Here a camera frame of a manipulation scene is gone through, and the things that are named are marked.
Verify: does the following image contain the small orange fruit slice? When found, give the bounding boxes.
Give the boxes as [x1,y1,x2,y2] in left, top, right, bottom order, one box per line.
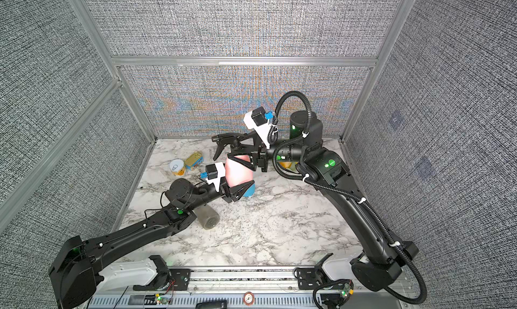
[277,161,292,169]

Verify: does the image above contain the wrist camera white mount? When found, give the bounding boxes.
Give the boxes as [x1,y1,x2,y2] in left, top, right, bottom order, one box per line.
[200,162,226,192]
[244,106,277,149]

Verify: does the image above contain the black spray nozzle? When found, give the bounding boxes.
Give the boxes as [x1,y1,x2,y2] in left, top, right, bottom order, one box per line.
[211,133,244,161]

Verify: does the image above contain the gold rectangular tin can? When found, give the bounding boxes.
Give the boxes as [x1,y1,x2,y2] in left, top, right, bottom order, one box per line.
[184,151,203,169]

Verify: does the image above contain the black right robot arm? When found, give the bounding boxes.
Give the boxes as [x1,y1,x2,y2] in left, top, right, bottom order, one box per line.
[228,107,427,304]

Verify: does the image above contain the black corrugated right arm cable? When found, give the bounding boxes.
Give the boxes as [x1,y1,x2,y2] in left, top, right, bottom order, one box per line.
[266,90,428,305]

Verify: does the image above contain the grey translucent bottle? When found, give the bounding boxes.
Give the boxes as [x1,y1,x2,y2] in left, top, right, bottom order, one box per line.
[194,205,220,230]

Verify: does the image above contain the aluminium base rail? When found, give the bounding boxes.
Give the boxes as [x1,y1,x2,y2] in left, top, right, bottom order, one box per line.
[82,266,410,308]

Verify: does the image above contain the blue plastic spray bottle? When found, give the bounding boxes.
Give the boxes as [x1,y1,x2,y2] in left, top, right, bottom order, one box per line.
[243,184,256,197]

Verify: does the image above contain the pink plastic spray bottle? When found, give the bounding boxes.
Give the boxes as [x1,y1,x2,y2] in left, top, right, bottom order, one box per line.
[225,159,253,187]

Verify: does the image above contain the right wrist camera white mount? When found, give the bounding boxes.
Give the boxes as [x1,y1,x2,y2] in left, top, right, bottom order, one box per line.
[244,106,277,149]

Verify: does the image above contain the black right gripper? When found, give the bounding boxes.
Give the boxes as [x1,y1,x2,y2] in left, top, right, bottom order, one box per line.
[233,133,316,178]

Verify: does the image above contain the round white-lid can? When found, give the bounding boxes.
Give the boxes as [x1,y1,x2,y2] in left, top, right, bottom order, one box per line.
[169,159,186,176]

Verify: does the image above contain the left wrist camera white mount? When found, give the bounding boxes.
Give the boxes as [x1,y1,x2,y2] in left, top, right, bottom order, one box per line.
[200,162,226,192]

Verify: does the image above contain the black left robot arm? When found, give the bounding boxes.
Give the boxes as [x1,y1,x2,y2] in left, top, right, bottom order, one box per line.
[48,178,254,308]

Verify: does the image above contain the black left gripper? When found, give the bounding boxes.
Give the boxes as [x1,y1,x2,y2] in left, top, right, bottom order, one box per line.
[186,164,252,213]

